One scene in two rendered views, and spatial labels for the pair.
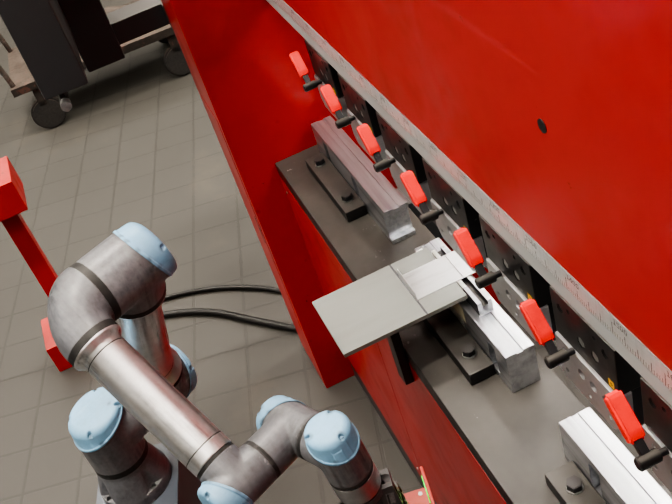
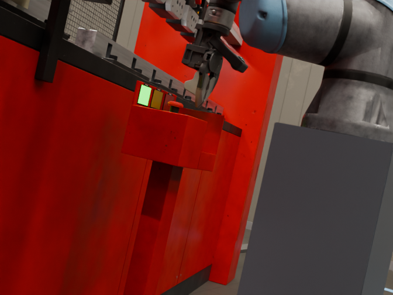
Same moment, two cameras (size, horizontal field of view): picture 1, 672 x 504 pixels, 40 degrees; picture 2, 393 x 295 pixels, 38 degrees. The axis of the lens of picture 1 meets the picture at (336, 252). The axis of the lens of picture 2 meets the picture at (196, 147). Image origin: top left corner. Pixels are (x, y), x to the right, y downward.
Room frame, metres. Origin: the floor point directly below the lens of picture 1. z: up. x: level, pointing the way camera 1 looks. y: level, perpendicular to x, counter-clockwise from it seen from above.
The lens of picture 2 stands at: (2.28, 0.72, 0.71)
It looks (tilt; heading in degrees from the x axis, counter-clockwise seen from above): 0 degrees down; 205
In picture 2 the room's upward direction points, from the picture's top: 12 degrees clockwise
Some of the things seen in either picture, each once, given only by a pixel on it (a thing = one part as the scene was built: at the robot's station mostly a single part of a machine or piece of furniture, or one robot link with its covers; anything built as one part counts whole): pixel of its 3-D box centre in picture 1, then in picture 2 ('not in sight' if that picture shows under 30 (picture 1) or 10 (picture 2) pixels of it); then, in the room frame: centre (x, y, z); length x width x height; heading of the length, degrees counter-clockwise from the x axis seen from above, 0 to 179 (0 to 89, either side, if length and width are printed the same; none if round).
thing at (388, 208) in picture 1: (359, 175); not in sight; (1.96, -0.12, 0.92); 0.50 x 0.06 x 0.10; 10
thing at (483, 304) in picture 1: (461, 279); not in sight; (1.39, -0.22, 0.99); 0.20 x 0.03 x 0.03; 10
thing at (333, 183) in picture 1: (335, 185); not in sight; (2.00, -0.05, 0.89); 0.30 x 0.05 x 0.03; 10
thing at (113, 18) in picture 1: (159, 30); not in sight; (2.65, 0.28, 1.18); 0.40 x 0.24 x 0.07; 10
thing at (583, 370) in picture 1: (611, 348); not in sight; (0.85, -0.31, 1.26); 0.15 x 0.09 x 0.17; 10
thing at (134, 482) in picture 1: (127, 466); (353, 108); (1.36, 0.55, 0.82); 0.15 x 0.15 x 0.10
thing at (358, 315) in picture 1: (387, 300); not in sight; (1.39, -0.06, 1.00); 0.26 x 0.18 x 0.01; 100
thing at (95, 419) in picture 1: (107, 428); (365, 35); (1.37, 0.54, 0.94); 0.13 x 0.12 x 0.14; 125
